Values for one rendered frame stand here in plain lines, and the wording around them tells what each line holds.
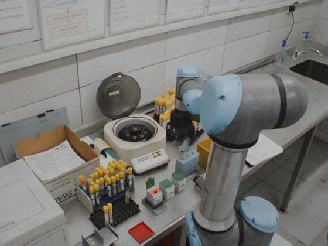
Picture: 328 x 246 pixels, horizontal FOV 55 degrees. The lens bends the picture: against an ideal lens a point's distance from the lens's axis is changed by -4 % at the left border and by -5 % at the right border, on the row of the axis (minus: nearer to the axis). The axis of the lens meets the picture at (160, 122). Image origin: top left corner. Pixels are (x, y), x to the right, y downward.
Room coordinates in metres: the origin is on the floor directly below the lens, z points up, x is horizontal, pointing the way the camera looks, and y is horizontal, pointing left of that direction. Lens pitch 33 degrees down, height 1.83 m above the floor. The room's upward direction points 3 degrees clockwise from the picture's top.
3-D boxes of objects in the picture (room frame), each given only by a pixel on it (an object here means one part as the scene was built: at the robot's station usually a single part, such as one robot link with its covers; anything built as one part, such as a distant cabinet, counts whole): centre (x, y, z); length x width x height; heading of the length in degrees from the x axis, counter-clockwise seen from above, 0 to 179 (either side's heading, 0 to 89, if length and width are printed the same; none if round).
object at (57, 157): (0.99, 0.41, 0.95); 0.29 x 0.25 x 0.15; 43
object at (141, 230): (0.74, 0.05, 0.88); 0.07 x 0.07 x 0.01; 43
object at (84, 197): (0.92, 0.20, 0.91); 0.20 x 0.10 x 0.07; 133
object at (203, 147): (1.15, -0.26, 0.92); 0.13 x 0.13 x 0.10; 40
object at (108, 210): (0.82, 0.15, 0.93); 0.17 x 0.09 x 0.11; 134
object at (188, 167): (1.07, -0.12, 0.92); 0.10 x 0.07 x 0.10; 135
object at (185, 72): (1.03, -0.08, 1.32); 0.09 x 0.08 x 0.11; 10
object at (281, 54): (2.39, -0.90, 0.97); 0.08 x 0.07 x 0.20; 137
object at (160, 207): (0.88, 0.01, 0.89); 0.09 x 0.05 x 0.04; 42
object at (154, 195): (0.88, 0.01, 0.92); 0.05 x 0.04 x 0.06; 42
